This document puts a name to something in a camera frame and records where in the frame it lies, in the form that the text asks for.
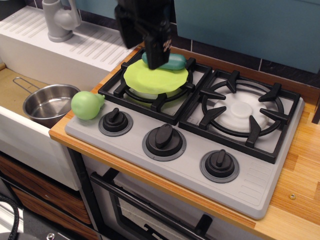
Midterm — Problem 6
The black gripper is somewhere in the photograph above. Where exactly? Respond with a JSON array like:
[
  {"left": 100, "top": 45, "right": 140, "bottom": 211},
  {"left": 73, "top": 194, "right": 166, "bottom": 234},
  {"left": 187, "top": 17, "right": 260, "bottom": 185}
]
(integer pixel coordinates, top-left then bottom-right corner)
[{"left": 114, "top": 0, "right": 172, "bottom": 70}]

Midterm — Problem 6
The dark green toy cucumber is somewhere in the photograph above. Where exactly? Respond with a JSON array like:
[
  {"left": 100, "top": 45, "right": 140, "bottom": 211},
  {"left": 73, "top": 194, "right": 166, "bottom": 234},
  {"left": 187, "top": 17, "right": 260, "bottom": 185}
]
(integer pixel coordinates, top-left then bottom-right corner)
[{"left": 141, "top": 52, "right": 187, "bottom": 71}]

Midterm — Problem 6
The light green toy pear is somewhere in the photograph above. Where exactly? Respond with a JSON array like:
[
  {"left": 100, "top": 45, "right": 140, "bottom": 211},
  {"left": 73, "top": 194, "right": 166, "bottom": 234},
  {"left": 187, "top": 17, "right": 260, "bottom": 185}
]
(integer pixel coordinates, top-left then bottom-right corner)
[{"left": 71, "top": 91, "right": 105, "bottom": 120}]

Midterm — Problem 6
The lime green plate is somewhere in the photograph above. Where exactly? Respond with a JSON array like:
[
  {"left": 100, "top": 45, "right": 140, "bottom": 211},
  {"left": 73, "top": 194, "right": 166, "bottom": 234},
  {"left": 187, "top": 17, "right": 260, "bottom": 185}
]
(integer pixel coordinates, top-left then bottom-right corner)
[{"left": 123, "top": 59, "right": 189, "bottom": 94}]

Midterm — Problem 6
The small steel pot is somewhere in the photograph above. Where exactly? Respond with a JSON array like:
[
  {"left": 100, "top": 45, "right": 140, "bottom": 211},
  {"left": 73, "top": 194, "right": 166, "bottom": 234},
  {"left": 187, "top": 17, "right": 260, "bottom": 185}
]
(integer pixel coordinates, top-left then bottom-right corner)
[{"left": 12, "top": 77, "right": 80, "bottom": 129}]

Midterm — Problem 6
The black left burner grate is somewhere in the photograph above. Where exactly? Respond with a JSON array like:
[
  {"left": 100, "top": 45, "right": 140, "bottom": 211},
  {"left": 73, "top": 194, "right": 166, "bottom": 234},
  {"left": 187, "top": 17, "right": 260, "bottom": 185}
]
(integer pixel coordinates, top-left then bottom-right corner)
[{"left": 98, "top": 48, "right": 213, "bottom": 125}]

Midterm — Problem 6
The grey toy faucet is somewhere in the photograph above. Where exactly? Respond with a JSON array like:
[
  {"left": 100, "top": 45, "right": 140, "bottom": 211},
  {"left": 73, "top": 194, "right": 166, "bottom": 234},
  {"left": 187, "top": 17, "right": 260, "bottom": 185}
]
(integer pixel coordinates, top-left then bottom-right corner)
[{"left": 42, "top": 0, "right": 81, "bottom": 43}]

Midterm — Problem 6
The black left stove knob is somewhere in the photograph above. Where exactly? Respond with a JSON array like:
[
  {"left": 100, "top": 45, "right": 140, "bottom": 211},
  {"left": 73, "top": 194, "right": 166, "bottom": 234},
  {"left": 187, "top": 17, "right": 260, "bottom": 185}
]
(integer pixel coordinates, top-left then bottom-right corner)
[{"left": 98, "top": 107, "right": 134, "bottom": 137}]

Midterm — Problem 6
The black stove knob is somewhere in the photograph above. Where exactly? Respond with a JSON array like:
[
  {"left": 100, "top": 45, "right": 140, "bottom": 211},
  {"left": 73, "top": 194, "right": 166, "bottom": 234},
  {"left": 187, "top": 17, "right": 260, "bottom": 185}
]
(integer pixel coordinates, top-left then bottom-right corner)
[
  {"left": 142, "top": 123, "right": 187, "bottom": 162},
  {"left": 98, "top": 107, "right": 134, "bottom": 137},
  {"left": 200, "top": 149, "right": 240, "bottom": 184}
]

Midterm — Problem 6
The black middle stove knob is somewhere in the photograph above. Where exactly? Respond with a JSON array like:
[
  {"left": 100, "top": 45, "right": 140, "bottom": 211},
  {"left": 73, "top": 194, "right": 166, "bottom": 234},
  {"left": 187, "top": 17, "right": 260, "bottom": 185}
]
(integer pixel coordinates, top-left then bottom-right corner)
[{"left": 142, "top": 123, "right": 187, "bottom": 162}]

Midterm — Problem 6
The black right stove knob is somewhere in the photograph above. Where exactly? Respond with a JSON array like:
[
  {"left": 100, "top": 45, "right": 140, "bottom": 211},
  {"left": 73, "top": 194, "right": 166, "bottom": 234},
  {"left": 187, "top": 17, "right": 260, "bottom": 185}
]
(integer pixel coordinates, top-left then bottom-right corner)
[{"left": 200, "top": 149, "right": 240, "bottom": 184}]

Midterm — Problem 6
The toy oven door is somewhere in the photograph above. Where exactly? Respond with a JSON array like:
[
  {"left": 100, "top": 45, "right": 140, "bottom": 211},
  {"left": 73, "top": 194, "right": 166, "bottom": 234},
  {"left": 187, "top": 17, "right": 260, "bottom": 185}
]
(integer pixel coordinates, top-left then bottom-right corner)
[{"left": 90, "top": 168, "right": 256, "bottom": 240}]

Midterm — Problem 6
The grey toy stove top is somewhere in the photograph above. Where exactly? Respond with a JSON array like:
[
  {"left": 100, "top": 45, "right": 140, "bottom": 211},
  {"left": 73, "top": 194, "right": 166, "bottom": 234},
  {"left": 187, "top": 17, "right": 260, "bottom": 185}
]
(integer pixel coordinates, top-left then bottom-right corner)
[{"left": 64, "top": 67, "right": 305, "bottom": 221}]

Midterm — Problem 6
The wood grain drawer front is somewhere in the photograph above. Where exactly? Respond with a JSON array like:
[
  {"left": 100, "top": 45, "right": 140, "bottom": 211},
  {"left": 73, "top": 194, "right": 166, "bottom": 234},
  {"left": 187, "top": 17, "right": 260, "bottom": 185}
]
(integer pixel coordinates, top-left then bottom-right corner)
[{"left": 0, "top": 152, "right": 98, "bottom": 240}]

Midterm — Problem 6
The teal wall cabinet left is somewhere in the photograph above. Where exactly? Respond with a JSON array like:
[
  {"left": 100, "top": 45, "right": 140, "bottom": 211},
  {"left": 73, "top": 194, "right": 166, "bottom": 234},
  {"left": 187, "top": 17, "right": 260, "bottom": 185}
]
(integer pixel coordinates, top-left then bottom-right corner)
[{"left": 74, "top": 0, "right": 172, "bottom": 33}]

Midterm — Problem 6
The teal wall cabinet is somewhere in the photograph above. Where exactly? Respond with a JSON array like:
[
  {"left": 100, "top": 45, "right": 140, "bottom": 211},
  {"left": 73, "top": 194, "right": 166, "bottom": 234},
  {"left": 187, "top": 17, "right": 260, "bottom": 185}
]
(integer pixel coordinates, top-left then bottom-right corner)
[
  {"left": 174, "top": 0, "right": 320, "bottom": 74},
  {"left": 74, "top": 0, "right": 172, "bottom": 33}
]

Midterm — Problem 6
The teal wall cabinet right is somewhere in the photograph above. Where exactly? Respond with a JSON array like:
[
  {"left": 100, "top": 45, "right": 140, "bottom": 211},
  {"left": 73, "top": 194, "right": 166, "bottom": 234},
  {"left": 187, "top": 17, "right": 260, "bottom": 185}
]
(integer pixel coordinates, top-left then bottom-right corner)
[{"left": 174, "top": 0, "right": 320, "bottom": 74}]

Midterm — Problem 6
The black oven door handle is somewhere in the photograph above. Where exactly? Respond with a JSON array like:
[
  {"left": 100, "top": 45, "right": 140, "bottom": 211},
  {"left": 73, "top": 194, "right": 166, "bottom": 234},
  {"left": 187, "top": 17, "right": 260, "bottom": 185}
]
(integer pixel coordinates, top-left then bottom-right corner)
[{"left": 91, "top": 172, "right": 205, "bottom": 225}]

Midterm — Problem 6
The black braided cable lower left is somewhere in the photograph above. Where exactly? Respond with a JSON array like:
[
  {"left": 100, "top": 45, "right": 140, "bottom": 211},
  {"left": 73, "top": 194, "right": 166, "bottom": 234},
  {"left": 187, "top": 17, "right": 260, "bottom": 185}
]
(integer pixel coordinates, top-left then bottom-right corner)
[{"left": 0, "top": 195, "right": 21, "bottom": 240}]

